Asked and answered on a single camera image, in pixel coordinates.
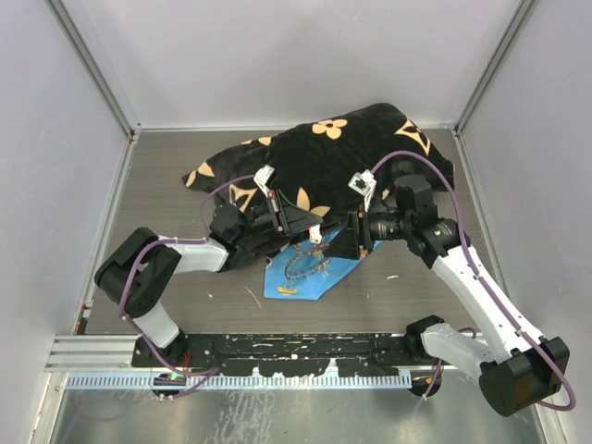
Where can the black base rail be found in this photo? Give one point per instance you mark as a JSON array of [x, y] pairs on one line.
[[290, 355]]

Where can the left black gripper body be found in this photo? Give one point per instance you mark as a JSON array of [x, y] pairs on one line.
[[274, 201]]

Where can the large metal keyring with rings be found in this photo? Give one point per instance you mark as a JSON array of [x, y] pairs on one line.
[[306, 264]]

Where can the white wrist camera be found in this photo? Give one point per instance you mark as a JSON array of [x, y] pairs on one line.
[[364, 183], [263, 177]]

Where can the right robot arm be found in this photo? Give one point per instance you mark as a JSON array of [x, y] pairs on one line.
[[514, 365]]

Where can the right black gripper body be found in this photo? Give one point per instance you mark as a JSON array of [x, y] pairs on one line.
[[363, 229]]

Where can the black floral plush pillow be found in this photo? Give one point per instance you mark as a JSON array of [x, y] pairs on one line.
[[315, 161]]

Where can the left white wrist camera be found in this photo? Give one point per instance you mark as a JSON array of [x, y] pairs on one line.
[[263, 177]]

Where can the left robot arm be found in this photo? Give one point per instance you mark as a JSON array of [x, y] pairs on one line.
[[137, 273]]

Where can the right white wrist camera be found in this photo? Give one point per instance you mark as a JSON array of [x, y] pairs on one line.
[[364, 183]]

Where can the white slotted cable duct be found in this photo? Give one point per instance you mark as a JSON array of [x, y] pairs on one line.
[[171, 382]]

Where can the blue cartoon print cloth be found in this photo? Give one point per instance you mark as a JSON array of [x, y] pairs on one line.
[[277, 287]]

